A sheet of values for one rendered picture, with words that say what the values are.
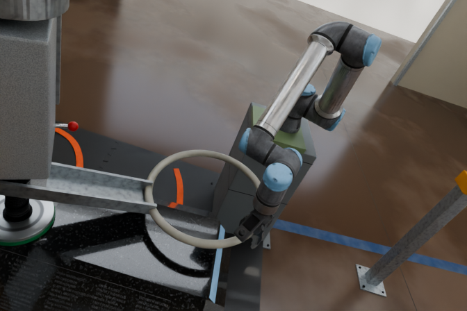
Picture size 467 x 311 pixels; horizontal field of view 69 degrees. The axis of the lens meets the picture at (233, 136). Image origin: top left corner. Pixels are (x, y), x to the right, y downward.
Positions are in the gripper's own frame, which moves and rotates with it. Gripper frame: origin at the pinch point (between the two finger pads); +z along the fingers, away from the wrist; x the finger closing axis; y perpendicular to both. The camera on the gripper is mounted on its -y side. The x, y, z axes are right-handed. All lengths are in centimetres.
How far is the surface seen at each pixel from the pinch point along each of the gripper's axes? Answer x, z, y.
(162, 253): 17.2, 2.6, -25.7
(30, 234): 46, -3, -57
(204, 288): -1.6, 3.8, -22.8
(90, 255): 31, 1, -45
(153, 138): 141, 85, 77
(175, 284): 5.7, 3.0, -29.7
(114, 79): 230, 81, 97
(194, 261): 8.0, 3.5, -18.8
